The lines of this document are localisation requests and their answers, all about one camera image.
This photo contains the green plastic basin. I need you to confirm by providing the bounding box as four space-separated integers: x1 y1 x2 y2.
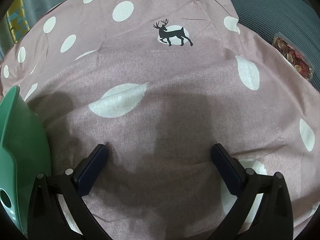
0 85 52 230

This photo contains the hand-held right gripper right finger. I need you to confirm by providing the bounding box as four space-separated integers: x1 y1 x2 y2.
207 143 293 240

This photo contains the yellow patterned curtain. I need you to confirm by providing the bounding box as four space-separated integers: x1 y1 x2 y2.
6 0 33 43

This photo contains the pink polka dot blanket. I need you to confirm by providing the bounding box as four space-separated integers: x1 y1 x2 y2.
0 0 320 240

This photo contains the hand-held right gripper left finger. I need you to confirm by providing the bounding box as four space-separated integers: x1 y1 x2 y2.
27 143 118 240

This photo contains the clear snack packet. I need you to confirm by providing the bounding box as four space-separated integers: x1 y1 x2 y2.
272 33 316 82

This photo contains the grey fabric chair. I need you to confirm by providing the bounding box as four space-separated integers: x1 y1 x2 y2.
226 0 320 90

